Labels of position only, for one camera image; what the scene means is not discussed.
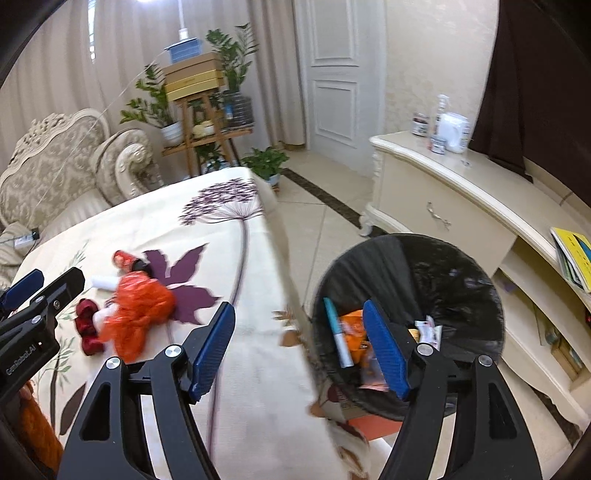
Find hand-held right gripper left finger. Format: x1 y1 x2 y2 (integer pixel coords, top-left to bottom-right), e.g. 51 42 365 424
56 302 236 480

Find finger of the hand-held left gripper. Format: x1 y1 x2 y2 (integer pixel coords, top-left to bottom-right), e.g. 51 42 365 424
9 267 86 324
0 270 45 315

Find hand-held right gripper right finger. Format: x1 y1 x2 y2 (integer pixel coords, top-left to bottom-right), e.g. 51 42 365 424
362 299 543 480

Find dark red cloth scrunchie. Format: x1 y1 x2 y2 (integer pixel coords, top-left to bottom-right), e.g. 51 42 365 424
75 298 101 356

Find white paper roll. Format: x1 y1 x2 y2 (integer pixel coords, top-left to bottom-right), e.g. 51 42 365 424
89 274 122 292

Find printed orange plastic bag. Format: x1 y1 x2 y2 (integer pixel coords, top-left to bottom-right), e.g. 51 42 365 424
339 310 384 391

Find pale green long sachet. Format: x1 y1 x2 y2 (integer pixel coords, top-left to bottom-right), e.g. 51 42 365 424
323 298 355 368

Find peach picture snack wrapper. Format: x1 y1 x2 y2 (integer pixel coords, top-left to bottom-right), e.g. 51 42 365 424
409 316 443 344

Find white yogurt bottle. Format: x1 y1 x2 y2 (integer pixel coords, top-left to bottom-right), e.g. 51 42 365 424
92 305 118 330

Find red label bottle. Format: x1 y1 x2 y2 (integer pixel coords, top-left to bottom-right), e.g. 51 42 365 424
113 249 151 274

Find knotted orange plastic bag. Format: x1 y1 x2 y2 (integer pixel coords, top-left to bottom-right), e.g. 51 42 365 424
98 271 177 363

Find black lined trash bin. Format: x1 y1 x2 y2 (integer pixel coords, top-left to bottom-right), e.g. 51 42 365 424
308 234 506 432

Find person's left forearm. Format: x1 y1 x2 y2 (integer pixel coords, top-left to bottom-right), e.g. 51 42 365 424
16 381 64 467

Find floral tablecloth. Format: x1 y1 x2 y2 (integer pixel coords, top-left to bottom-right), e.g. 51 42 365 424
0 166 370 480

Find cream patterned sofa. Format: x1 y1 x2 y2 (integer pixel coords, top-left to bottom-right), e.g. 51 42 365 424
0 108 155 287

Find cream cabinet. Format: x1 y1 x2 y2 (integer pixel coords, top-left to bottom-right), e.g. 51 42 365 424
360 131 591 430

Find small green plant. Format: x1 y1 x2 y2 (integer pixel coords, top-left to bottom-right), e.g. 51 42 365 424
194 143 227 174

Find plant in white pot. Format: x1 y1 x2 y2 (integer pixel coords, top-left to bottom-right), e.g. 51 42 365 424
119 65 183 148

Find leafy floor plant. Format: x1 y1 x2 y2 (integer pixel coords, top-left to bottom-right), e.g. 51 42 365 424
240 147 291 188

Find thin books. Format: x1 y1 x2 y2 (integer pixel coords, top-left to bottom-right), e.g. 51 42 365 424
554 240 591 295

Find wooden plant stand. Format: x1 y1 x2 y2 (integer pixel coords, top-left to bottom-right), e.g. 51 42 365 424
161 92 254 178

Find stack of colourful books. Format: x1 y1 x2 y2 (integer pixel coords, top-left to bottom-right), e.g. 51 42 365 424
549 226 591 287

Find white plastic container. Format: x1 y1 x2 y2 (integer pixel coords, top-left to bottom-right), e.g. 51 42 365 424
436 113 472 154

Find beige curtain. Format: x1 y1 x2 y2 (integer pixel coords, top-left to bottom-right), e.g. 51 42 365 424
0 0 308 153

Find yellow flat box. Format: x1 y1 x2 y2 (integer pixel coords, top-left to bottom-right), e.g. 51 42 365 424
164 69 226 90
165 79 228 103

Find clear spray bottle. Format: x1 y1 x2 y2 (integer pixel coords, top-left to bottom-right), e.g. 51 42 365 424
431 95 451 139

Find brown flat box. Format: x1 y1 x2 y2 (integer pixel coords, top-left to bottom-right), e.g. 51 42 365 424
161 52 225 77

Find blue box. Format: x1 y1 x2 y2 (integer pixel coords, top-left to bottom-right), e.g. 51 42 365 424
165 38 204 65

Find plant in dark pot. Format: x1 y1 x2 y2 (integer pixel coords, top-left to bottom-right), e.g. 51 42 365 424
205 23 259 127

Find white panel door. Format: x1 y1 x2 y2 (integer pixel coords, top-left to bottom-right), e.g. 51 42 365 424
295 0 389 178

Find dark brown cloth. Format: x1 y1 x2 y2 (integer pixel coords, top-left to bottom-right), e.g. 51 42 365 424
468 0 591 204

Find thin white cable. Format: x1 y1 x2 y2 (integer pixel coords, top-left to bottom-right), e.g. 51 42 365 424
32 44 174 234

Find metal drawer handle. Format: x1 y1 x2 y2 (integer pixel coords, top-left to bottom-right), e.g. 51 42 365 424
426 202 452 230

